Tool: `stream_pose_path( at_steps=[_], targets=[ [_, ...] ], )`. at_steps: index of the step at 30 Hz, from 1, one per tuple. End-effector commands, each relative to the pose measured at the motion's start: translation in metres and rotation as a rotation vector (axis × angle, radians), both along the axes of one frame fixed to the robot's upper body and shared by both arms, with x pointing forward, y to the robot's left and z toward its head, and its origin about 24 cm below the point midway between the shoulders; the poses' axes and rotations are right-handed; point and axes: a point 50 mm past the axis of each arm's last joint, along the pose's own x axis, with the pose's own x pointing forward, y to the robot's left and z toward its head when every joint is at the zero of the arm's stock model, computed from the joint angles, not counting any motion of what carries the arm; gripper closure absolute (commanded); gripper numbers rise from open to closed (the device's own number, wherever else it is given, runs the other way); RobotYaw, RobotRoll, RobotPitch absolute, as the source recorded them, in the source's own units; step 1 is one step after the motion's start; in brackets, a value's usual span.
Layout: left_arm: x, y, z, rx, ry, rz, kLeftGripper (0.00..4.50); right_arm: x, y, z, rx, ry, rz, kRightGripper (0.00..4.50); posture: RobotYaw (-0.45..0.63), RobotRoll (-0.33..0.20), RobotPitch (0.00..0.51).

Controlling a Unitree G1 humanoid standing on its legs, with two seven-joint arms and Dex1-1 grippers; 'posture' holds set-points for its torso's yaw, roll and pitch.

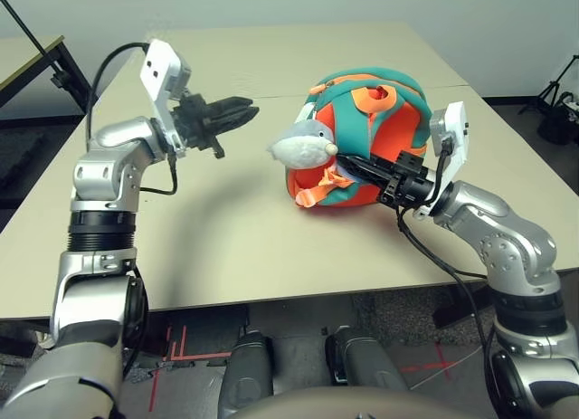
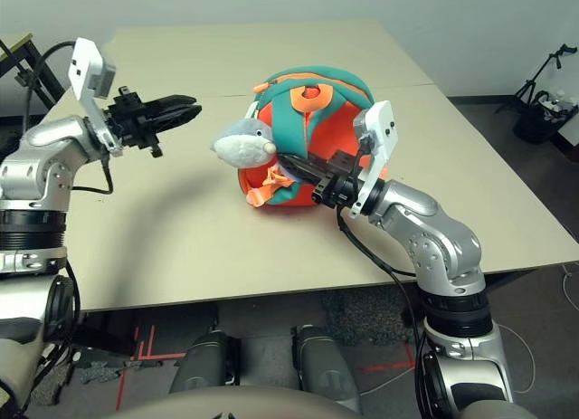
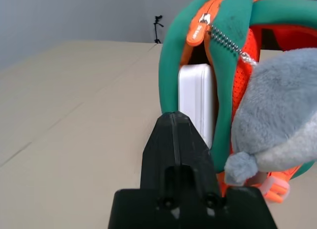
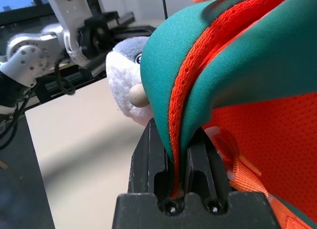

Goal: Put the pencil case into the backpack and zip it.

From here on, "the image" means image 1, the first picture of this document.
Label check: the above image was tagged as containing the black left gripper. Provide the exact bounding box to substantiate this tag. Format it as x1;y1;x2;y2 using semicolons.
171;91;261;162

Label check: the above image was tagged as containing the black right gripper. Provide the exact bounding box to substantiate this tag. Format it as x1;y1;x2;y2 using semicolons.
337;149;439;208

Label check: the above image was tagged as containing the orange teal backpack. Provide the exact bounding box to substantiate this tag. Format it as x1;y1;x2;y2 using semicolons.
285;66;432;210

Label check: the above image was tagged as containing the grey white plush shark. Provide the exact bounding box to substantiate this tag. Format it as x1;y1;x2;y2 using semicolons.
265;120;340;171

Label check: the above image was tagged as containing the grey robot right leg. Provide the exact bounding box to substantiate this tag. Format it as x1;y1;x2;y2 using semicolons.
324;325;412;394

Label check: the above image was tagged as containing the grey robot leg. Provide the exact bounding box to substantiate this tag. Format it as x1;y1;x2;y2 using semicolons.
218;329;278;416
324;325;412;394

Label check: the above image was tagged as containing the black waste bin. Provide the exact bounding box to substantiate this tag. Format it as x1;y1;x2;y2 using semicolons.
536;91;579;146

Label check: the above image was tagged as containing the black tripod stand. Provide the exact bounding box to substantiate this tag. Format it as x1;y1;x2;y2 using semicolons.
517;53;579;116

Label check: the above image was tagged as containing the thin dark slanted pole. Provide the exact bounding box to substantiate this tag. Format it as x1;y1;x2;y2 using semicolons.
0;0;65;72

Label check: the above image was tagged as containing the grey robot left leg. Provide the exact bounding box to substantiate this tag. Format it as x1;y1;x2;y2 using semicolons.
218;329;278;416

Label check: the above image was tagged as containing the beige robot torso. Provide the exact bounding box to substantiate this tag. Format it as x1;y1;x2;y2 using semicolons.
224;381;489;419

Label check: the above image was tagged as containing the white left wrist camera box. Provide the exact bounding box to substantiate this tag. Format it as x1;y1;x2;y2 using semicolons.
138;38;195;161

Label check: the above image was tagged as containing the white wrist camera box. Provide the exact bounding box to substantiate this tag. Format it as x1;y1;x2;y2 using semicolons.
138;38;195;161
415;100;470;220

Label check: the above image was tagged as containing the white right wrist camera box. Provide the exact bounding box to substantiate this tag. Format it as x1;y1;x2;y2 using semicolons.
415;100;470;220

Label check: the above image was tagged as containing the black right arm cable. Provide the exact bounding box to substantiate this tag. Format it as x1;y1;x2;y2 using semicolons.
394;137;504;419

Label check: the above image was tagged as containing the beige side table black frame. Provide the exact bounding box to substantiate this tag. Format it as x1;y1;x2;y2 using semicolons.
0;34;95;118

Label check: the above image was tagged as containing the thin white floor cable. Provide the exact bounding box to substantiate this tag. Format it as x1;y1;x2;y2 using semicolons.
405;345;481;394

